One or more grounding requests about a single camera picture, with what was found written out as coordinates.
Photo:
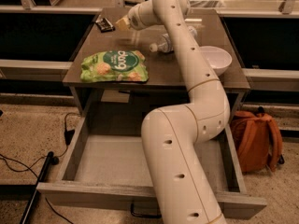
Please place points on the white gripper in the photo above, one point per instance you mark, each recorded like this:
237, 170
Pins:
134, 20

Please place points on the black rxbar chocolate bar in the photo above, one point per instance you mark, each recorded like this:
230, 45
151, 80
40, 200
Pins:
105, 25

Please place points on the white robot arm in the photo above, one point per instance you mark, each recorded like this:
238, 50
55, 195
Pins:
170, 133

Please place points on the grey cabinet with glossy top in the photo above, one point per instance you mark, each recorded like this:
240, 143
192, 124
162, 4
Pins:
163, 70

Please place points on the open grey top drawer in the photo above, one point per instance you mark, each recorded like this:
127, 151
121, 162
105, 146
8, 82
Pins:
105, 166

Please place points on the green snack bag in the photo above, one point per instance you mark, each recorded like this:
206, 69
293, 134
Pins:
114, 65

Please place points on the clear plastic water bottle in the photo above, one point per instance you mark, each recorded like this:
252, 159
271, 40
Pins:
163, 44

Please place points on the white bowl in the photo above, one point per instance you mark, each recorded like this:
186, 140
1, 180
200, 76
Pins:
219, 59

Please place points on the orange backpack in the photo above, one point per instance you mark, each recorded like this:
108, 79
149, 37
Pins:
258, 141

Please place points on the black drawer handle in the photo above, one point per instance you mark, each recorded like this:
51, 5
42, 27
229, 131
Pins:
142, 211

